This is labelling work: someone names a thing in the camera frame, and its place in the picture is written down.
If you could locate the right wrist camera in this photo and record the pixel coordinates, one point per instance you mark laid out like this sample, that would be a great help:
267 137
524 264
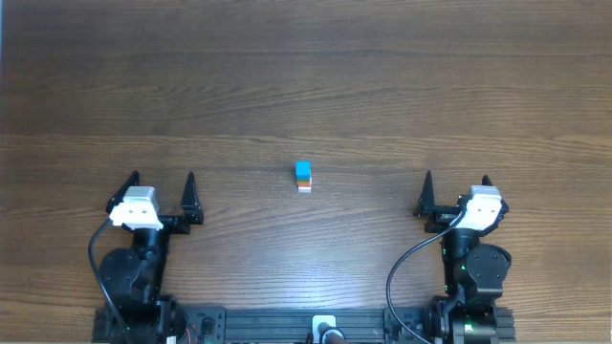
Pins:
483 208

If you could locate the orange cube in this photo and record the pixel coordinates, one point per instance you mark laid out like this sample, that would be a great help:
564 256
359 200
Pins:
304 182

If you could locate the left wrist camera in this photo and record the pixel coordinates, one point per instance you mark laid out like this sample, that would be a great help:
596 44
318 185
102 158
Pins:
136 208

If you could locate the blue cube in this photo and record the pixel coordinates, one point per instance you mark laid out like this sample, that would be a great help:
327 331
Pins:
303 168

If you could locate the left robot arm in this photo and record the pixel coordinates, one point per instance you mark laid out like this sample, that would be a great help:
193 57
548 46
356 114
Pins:
119 272

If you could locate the mounting rail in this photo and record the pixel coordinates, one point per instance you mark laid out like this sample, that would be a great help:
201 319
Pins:
277 325

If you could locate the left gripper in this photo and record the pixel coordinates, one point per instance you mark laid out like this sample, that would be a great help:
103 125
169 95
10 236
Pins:
177 224

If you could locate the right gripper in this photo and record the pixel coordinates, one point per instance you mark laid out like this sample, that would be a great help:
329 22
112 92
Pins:
442 217

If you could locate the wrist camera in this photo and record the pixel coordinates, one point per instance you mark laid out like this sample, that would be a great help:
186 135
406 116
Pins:
483 208
136 208

